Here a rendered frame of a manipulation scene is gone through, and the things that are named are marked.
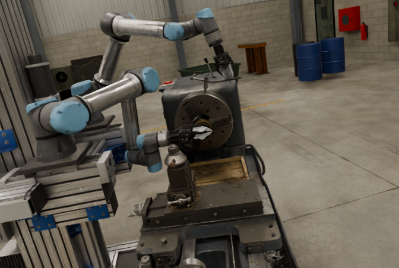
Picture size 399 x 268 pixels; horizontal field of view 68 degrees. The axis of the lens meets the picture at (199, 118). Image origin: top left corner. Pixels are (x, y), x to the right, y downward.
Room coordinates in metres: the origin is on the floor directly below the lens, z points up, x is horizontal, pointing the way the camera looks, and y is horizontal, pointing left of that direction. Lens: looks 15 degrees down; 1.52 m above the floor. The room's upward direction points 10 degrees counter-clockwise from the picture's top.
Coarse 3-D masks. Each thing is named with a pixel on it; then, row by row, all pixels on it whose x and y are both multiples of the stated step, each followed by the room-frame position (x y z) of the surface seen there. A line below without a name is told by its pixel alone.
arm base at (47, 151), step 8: (48, 136) 1.11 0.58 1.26; (56, 136) 1.12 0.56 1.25; (64, 136) 1.15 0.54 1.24; (40, 144) 1.11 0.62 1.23; (48, 144) 1.10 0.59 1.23; (56, 144) 1.11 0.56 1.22; (64, 144) 1.13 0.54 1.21; (72, 144) 1.16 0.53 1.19; (40, 152) 1.10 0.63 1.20; (48, 152) 1.10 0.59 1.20; (56, 152) 1.10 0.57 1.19; (64, 152) 1.11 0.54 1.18; (72, 152) 1.14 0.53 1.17; (40, 160) 1.10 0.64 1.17; (48, 160) 1.09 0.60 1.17
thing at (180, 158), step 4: (180, 152) 0.98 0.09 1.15; (168, 156) 0.96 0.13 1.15; (172, 156) 0.95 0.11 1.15; (176, 156) 0.95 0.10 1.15; (180, 156) 0.96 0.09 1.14; (184, 156) 0.97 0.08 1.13; (164, 160) 0.98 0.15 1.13; (168, 160) 0.95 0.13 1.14; (176, 160) 0.94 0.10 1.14; (180, 160) 0.95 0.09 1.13; (184, 160) 0.95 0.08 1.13; (168, 164) 0.95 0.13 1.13; (176, 164) 0.94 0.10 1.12
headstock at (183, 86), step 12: (216, 72) 2.15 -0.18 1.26; (180, 84) 1.87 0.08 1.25; (192, 84) 1.79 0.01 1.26; (216, 84) 1.70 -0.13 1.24; (228, 84) 1.68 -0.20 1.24; (168, 96) 1.70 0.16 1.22; (180, 96) 1.69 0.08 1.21; (228, 96) 1.67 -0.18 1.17; (168, 108) 1.69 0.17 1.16; (168, 120) 1.70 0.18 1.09; (240, 120) 1.67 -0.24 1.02; (240, 132) 1.67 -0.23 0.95; (180, 144) 1.69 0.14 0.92; (228, 144) 1.67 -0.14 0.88; (240, 144) 1.67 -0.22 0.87
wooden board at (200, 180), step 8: (216, 160) 1.42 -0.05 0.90; (224, 160) 1.41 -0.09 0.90; (232, 160) 1.41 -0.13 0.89; (240, 160) 1.40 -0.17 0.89; (200, 168) 1.40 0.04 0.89; (208, 168) 1.38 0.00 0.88; (216, 168) 1.36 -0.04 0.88; (224, 168) 1.35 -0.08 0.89; (232, 168) 1.33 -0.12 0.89; (200, 176) 1.30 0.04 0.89; (208, 176) 1.29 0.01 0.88; (216, 176) 1.27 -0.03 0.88; (224, 176) 1.26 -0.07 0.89; (232, 176) 1.25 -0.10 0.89; (248, 176) 1.18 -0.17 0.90; (200, 184) 1.23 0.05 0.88; (208, 184) 1.21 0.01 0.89
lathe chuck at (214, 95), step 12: (192, 96) 1.53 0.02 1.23; (204, 96) 1.52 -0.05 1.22; (216, 96) 1.53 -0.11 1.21; (180, 108) 1.53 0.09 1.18; (204, 108) 1.52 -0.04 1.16; (216, 108) 1.52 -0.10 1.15; (228, 108) 1.51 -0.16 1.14; (180, 120) 1.53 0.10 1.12; (192, 132) 1.53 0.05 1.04; (216, 132) 1.52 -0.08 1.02; (228, 132) 1.51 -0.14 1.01; (204, 144) 1.52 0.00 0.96; (216, 144) 1.52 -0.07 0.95
